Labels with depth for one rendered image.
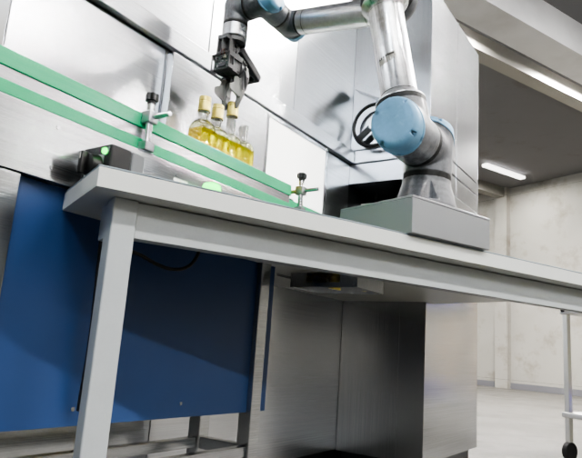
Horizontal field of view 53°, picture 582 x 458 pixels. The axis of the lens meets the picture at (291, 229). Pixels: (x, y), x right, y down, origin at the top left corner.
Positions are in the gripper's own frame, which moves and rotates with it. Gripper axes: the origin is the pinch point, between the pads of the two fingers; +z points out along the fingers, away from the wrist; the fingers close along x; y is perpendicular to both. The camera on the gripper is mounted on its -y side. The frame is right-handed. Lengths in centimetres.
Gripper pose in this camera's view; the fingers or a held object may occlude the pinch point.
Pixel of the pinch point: (233, 105)
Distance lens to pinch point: 175.8
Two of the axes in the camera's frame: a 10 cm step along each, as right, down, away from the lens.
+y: -5.7, -2.0, -7.9
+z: -0.7, 9.8, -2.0
